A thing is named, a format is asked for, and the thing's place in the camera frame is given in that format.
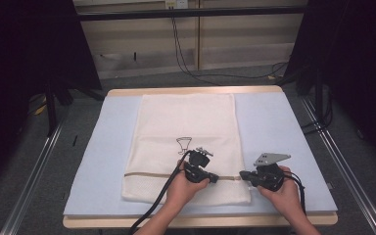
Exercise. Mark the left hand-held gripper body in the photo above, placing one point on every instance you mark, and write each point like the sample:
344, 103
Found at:
196, 168

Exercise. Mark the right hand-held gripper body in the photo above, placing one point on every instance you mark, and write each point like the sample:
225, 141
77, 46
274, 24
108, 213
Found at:
269, 176

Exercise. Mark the cream white towel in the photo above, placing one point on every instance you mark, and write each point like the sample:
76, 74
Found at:
189, 124

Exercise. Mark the person's right hand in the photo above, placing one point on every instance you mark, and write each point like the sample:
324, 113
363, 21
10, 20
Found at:
282, 199

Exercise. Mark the person's left hand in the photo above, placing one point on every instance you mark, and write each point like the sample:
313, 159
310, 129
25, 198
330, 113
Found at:
182, 192

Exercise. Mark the wooden table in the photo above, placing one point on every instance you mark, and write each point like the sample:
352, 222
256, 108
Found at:
196, 90

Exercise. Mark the light blue table mat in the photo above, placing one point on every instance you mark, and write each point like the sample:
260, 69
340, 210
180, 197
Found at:
104, 156

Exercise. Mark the black metal stand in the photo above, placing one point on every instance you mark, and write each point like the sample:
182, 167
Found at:
51, 111
318, 94

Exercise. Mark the dark curtain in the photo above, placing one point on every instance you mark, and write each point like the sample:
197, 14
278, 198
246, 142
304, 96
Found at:
359, 65
29, 49

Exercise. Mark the black horizontal metal bar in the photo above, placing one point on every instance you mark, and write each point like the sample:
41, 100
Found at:
189, 13

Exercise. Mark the yellow floor tape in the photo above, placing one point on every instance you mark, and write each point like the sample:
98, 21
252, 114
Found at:
40, 110

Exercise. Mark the silver metal floor rail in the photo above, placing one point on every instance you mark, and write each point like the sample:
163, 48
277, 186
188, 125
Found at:
346, 169
29, 186

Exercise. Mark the white wall outlet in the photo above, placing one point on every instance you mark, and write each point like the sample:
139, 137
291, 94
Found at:
177, 4

